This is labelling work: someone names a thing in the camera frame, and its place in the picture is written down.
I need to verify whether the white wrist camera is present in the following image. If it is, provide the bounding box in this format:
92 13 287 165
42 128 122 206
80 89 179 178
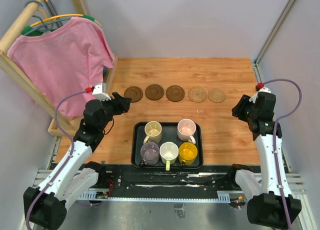
249 82 271 103
85 82 111 101

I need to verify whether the aluminium frame post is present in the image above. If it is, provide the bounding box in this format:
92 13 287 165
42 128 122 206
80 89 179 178
253 0 298 67

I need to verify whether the brown wooden coaster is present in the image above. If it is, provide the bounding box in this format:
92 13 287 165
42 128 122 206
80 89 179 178
124 86 143 103
165 85 185 102
145 84 164 101

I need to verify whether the pink mug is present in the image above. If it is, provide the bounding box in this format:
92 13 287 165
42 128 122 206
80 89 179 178
177 118 197 145

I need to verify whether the pink t-shirt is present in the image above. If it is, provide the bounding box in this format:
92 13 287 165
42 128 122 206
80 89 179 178
7 17 115 119

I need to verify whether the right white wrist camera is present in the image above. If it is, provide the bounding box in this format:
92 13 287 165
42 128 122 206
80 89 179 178
249 82 271 103

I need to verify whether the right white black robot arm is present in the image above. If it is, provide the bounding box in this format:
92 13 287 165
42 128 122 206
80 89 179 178
226 87 302 230

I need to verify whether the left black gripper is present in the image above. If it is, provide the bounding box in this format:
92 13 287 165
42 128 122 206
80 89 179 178
97 91 132 130

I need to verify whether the cream yellow mug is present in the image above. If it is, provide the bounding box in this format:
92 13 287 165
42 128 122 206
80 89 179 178
143 121 162 144

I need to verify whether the grey hanger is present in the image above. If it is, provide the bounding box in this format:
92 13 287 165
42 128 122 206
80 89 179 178
24 0 71 35

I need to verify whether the purple cable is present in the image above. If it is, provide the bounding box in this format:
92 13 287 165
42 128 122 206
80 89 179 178
262 78 303 228
25 89 88 230

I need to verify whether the yellow green hanger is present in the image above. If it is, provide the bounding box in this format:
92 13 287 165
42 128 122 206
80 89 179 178
20 0 102 36

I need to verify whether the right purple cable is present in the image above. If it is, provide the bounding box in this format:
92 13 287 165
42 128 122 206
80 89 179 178
262 78 303 228

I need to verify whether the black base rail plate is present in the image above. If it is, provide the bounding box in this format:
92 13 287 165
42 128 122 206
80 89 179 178
92 164 242 199

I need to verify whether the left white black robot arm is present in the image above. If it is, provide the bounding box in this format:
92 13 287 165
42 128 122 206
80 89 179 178
23 92 132 230

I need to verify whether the woven rattan coaster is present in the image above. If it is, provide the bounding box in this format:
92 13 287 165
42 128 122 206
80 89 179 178
208 88 226 103
188 86 207 103

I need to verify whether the black plastic tray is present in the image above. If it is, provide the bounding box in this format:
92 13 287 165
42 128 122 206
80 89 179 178
131 121 204 171

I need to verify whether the lilac mug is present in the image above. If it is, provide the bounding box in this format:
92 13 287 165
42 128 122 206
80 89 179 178
139 142 160 167

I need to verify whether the white mug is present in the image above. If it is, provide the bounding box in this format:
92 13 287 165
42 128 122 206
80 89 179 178
159 141 179 171

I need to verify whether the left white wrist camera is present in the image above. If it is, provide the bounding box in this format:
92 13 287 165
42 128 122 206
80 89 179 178
85 82 111 101

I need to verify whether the wooden clothes rack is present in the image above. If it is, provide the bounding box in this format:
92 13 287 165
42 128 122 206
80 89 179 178
0 0 119 138

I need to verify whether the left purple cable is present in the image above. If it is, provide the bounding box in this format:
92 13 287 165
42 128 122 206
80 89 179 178
25 89 88 230

